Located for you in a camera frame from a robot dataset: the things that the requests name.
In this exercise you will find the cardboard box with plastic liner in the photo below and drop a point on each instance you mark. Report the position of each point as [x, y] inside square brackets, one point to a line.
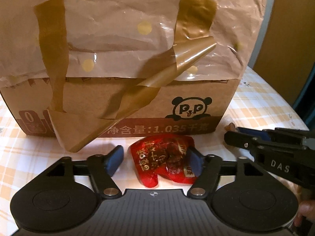
[123, 41]

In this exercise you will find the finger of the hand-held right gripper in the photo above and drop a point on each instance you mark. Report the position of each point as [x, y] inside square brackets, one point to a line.
[256, 132]
[242, 141]

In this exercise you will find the wooden door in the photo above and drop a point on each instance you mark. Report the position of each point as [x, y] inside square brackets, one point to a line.
[290, 29]

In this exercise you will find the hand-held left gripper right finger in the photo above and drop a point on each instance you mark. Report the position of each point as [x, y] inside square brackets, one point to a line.
[195, 161]

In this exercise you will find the person's right hand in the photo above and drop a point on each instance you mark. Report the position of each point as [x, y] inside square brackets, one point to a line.
[306, 211]

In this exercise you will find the red transparent snack packet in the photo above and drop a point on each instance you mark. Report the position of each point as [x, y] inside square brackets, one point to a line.
[157, 157]

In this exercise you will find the yellow checked tablecloth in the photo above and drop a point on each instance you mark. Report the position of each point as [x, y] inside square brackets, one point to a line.
[258, 98]

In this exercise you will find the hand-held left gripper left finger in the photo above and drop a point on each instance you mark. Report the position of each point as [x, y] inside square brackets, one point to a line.
[114, 159]

